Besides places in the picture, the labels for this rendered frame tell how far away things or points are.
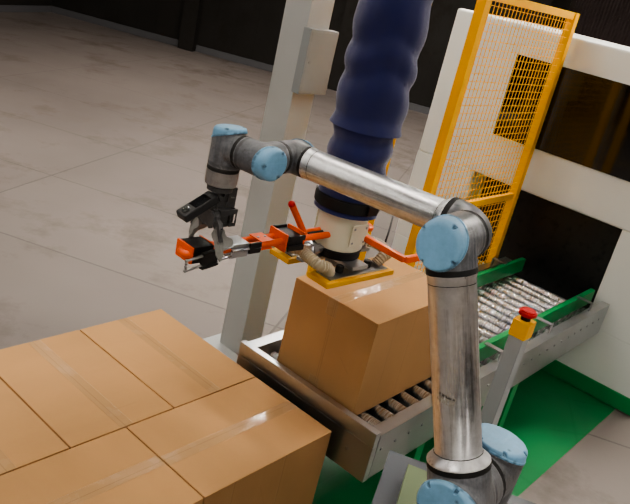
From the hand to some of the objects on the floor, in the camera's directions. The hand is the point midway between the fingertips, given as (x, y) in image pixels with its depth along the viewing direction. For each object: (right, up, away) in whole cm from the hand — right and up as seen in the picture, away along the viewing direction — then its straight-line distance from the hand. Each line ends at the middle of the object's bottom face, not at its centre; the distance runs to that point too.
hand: (202, 251), depth 207 cm
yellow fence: (+100, -62, +244) cm, 271 cm away
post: (+89, -116, +104) cm, 180 cm away
